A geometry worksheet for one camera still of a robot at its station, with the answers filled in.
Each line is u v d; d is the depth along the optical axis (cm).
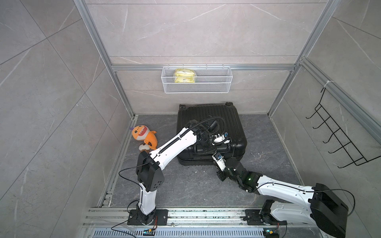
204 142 66
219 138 68
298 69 90
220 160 70
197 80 88
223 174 72
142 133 99
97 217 75
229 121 86
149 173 53
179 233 70
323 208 40
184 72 88
